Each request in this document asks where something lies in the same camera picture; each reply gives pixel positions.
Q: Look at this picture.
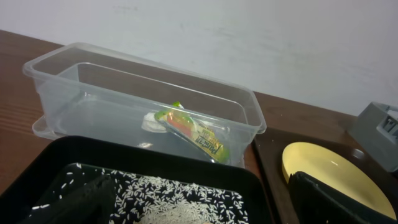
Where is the yellow plate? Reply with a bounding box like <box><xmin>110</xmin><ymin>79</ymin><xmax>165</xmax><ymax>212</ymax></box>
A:
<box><xmin>282</xmin><ymin>142</ymin><xmax>397</xmax><ymax>220</ymax></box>

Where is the dark brown serving tray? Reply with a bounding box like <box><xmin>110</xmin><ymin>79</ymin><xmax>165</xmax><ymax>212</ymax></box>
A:
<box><xmin>254</xmin><ymin>128</ymin><xmax>397</xmax><ymax>223</ymax></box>

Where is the white plastic film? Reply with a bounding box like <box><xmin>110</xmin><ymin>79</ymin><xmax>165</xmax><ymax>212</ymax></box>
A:
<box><xmin>141</xmin><ymin>113</ymin><xmax>167</xmax><ymax>133</ymax></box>

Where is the grey dishwasher rack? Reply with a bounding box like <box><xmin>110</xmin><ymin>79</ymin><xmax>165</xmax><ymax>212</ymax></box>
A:
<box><xmin>348</xmin><ymin>102</ymin><xmax>397</xmax><ymax>173</ymax></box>

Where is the white rice pile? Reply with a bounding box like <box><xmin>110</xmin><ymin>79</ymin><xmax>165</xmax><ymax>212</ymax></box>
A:
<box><xmin>30</xmin><ymin>163</ymin><xmax>249</xmax><ymax>224</ymax></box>

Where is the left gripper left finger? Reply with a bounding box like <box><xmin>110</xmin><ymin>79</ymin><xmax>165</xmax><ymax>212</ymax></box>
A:
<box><xmin>21</xmin><ymin>175</ymin><xmax>116</xmax><ymax>224</ymax></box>

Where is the clear plastic bin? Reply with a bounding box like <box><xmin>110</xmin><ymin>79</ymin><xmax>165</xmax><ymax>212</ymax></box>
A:
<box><xmin>22</xmin><ymin>43</ymin><xmax>267</xmax><ymax>166</ymax></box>

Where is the black waste tray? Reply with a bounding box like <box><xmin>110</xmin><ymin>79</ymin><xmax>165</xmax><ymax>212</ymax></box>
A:
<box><xmin>1</xmin><ymin>136</ymin><xmax>273</xmax><ymax>223</ymax></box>

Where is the green orange snack wrapper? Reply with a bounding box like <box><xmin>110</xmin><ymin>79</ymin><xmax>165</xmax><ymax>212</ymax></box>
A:
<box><xmin>154</xmin><ymin>101</ymin><xmax>231</xmax><ymax>164</ymax></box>

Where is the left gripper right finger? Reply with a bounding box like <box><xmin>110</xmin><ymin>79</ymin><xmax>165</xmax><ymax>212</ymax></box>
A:
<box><xmin>288</xmin><ymin>171</ymin><xmax>397</xmax><ymax>224</ymax></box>

